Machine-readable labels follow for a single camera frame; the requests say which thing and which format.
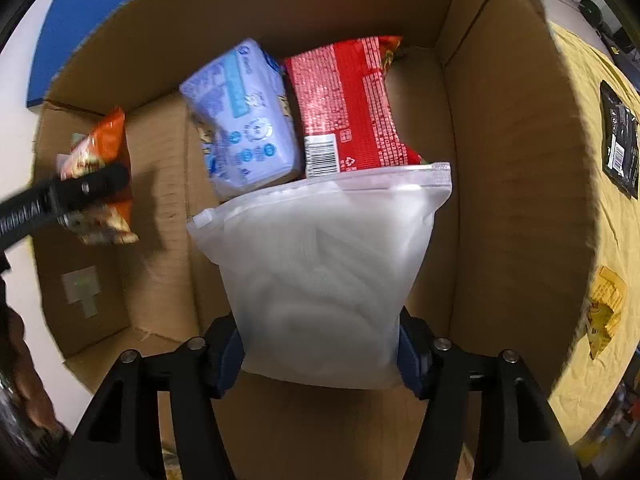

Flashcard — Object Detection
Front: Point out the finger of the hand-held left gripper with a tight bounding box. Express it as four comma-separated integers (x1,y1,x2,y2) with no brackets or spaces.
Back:
0,162,132,251

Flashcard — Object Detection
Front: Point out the person's left forearm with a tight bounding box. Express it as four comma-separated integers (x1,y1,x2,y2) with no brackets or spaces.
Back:
0,305,63,436

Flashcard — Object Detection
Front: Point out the red noodle packet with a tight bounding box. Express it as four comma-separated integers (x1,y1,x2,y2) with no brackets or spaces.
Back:
283,35,434,179

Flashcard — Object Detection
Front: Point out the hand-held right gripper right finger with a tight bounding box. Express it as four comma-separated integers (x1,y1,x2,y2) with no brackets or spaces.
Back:
397,307,583,480

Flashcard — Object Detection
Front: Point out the black packet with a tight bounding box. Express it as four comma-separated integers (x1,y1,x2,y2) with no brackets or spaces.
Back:
599,79,640,199

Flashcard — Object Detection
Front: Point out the yellow snack packet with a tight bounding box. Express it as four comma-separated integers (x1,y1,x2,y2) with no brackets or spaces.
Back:
585,265,628,360

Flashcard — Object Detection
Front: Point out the orange snack packet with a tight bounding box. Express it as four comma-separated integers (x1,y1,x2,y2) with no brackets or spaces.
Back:
56,106,139,246

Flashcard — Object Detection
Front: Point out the brown cardboard box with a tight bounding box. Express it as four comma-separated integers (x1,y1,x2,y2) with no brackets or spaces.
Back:
31,0,601,480

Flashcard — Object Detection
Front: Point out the blue foam mat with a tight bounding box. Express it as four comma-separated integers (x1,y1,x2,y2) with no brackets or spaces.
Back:
26,0,135,108

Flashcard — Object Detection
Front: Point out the frosted white zip bag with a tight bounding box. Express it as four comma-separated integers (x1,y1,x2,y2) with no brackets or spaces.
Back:
186,162,452,391

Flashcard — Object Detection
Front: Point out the pale blue tissue pack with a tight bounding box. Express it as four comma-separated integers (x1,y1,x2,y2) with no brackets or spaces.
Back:
179,38,305,202

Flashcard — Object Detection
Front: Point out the yellow cloth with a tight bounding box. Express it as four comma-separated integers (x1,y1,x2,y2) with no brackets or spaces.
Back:
547,19,640,443

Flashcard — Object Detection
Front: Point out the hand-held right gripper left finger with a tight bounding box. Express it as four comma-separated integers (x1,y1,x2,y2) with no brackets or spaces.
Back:
56,313,247,480

